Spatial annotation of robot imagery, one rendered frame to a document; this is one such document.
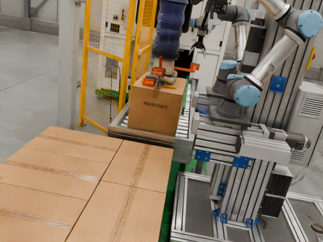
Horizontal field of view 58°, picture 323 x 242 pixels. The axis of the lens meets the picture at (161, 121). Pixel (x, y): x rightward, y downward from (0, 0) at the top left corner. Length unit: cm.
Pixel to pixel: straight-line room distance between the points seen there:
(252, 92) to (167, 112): 97
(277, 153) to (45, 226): 119
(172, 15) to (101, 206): 151
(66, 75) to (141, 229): 205
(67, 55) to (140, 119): 113
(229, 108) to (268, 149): 29
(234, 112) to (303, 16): 56
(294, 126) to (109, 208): 116
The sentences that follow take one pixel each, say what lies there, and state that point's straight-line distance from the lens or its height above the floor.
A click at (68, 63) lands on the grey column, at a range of 312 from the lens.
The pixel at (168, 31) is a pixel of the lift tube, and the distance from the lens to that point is 239.
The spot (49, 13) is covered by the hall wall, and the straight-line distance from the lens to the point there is 1217.
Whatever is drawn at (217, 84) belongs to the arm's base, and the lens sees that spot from 213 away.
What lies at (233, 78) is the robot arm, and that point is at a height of 125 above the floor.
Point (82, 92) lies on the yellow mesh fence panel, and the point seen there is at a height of 44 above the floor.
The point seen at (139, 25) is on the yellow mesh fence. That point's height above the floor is 133.
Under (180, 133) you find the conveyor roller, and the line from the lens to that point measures 261.
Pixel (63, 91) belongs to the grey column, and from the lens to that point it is 321.
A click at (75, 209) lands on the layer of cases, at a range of 158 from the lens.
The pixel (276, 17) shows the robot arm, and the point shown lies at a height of 159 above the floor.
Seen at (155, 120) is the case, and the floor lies 70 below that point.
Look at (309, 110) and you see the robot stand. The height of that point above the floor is 112.
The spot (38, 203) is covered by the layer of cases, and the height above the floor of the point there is 54.
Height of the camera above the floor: 154
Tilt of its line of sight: 21 degrees down
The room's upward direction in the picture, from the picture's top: 9 degrees clockwise
